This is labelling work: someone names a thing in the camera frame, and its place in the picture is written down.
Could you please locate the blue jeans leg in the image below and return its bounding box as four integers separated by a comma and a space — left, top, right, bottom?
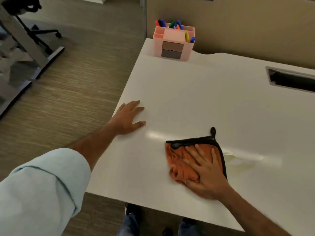
118, 213, 141, 236
178, 218, 200, 236

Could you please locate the black swivel chair base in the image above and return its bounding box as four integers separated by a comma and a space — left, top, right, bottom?
2, 0, 62, 55

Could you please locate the bunch of coloured markers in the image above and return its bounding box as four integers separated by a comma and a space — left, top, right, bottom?
154, 19, 184, 30

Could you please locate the person's right hand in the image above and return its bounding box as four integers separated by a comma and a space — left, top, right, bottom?
182, 144, 233, 202

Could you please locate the pink desk organizer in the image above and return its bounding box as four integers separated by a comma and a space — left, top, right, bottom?
153, 23, 196, 62

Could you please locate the black shoe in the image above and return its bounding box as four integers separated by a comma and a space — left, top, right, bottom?
125, 203, 142, 220

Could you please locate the person's left forearm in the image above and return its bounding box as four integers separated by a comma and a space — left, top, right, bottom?
66, 123, 117, 171

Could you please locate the orange microfibre cloth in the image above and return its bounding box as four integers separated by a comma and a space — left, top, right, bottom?
165, 127, 228, 188

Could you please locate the blue jeans left leg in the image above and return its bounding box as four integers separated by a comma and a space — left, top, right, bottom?
118, 213, 141, 236

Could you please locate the grey desk leg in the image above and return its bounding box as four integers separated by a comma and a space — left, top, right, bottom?
0, 3, 65, 118

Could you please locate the light blue left sleeve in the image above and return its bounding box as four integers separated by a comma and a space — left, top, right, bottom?
0, 147, 92, 236

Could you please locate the person's left hand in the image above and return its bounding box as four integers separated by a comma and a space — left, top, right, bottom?
108, 100, 147, 136

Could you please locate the grey cable hatch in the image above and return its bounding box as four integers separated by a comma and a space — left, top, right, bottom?
265, 66, 315, 93

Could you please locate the person's right forearm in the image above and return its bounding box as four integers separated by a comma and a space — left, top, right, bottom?
218, 188, 292, 236

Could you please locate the blue jeans right leg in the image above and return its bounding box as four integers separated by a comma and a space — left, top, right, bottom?
178, 218, 200, 236

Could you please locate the beige desk partition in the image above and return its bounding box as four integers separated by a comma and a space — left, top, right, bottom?
139, 0, 315, 70

